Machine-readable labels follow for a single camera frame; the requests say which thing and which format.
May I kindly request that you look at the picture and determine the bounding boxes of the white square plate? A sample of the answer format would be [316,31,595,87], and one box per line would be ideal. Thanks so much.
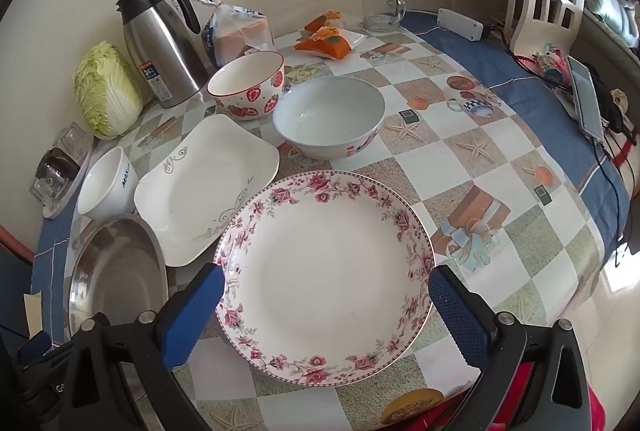
[133,114,281,268]

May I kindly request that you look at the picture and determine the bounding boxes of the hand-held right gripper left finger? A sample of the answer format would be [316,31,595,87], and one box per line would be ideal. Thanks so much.
[55,264,226,431]

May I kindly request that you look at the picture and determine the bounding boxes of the white power strip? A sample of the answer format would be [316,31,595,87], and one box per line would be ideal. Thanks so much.
[436,8,485,42]

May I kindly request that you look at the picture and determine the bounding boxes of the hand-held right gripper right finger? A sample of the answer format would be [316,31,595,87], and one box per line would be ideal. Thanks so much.
[429,264,593,431]

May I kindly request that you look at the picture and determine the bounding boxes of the clear glass cup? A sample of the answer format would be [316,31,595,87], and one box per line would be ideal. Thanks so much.
[30,164,68,203]
[55,124,95,157]

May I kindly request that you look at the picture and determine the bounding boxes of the stainless steel thermos jug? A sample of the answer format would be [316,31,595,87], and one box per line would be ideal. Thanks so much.
[116,0,211,109]

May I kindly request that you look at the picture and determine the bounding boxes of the strawberry print bowl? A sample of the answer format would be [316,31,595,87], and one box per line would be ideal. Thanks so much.
[207,50,286,122]

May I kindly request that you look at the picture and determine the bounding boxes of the dark brown glass cup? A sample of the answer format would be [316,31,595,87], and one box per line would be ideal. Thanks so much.
[42,147,81,177]

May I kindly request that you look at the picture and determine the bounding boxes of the small white bowl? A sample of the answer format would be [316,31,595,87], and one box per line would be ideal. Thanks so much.
[76,146,138,222]

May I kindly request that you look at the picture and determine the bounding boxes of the red cloth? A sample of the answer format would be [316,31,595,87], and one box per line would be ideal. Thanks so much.
[510,356,606,431]

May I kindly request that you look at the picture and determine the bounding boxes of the red furniture edge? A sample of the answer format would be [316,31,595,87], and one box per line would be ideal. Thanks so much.
[0,226,36,264]

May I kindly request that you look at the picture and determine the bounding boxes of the black cable bundle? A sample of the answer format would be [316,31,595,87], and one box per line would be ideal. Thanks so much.
[585,61,636,262]

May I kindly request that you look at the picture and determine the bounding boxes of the stainless steel basin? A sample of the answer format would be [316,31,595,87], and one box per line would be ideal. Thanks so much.
[66,214,172,392]

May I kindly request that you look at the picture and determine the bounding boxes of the napa cabbage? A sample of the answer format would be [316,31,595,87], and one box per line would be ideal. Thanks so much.
[74,40,146,140]

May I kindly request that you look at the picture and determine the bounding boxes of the orange bread packet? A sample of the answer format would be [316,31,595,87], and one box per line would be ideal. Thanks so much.
[304,10,347,33]
[293,26,368,60]

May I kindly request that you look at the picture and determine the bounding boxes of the colourful small toy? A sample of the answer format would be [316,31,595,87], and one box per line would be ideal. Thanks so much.
[532,44,566,84]

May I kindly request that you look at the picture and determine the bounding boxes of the bagged sliced bread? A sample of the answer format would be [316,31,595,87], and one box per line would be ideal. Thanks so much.
[172,0,275,68]

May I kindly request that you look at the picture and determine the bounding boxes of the blue cloth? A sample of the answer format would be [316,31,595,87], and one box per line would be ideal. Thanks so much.
[30,8,632,347]

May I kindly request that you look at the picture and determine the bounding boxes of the smartphone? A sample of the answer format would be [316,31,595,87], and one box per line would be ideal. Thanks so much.
[566,55,607,143]

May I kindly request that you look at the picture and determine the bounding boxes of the floral round plate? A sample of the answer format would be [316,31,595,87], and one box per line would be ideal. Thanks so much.
[212,170,437,388]

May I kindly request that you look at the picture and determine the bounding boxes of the white tray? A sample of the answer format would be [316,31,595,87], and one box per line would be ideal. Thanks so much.
[29,124,97,219]

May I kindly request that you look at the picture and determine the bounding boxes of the glass mug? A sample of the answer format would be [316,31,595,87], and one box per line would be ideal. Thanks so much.
[361,0,407,33]

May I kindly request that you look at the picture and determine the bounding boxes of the large white bowl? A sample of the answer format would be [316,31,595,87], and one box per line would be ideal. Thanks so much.
[272,76,386,160]

